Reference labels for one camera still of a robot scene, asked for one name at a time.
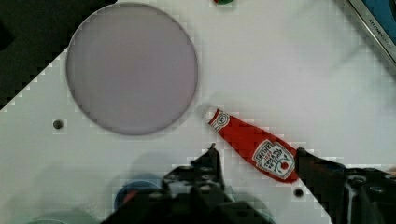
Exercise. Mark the red plush ketchup bottle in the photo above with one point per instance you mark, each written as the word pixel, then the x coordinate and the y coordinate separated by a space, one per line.
pixel 269 154

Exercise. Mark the red toy apple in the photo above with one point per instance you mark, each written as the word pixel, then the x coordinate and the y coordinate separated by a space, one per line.
pixel 128 197

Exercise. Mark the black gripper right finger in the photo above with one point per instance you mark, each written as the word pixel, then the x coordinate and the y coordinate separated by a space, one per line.
pixel 348 195

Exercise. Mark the green cup with handle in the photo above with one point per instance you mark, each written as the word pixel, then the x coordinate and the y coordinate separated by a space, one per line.
pixel 74 216

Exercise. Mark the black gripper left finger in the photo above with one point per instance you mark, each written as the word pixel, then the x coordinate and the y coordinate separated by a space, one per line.
pixel 201 179

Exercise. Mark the blue bowl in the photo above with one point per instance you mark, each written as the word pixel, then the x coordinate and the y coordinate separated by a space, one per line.
pixel 130 189

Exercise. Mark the silver toaster oven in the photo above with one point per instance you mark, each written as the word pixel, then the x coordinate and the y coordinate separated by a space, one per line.
pixel 378 17

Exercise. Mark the lilac round plate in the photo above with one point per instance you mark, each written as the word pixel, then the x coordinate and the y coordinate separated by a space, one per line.
pixel 132 69

